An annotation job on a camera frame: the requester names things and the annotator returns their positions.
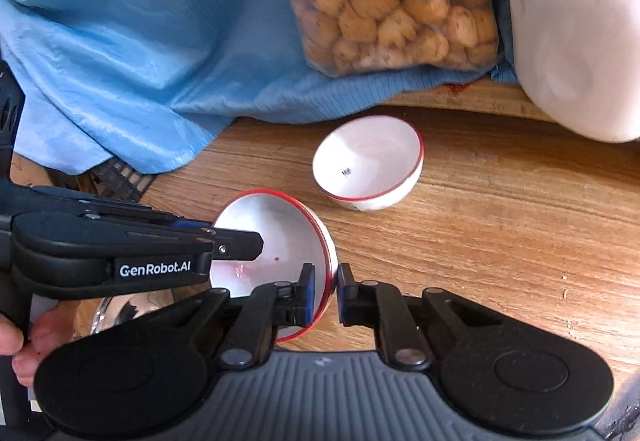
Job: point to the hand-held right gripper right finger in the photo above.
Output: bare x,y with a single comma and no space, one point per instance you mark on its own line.
344,296

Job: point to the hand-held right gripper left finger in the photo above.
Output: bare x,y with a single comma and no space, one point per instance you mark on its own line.
306,293

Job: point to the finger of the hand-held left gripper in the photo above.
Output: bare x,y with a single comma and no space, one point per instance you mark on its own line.
240,246
125,216

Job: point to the white red-rimmed bowl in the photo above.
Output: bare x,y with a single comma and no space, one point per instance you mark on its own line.
270,231
370,156

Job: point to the stainless steel bowl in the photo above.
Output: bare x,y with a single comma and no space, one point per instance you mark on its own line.
145,306

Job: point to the person's left hand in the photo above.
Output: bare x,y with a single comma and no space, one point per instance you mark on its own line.
47,328

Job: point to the black plastic crate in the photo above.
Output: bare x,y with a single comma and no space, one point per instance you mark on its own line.
122,178

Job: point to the blue cloth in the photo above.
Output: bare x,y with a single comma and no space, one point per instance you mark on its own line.
150,46

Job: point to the white jug blue lid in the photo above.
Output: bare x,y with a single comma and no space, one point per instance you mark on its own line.
575,46

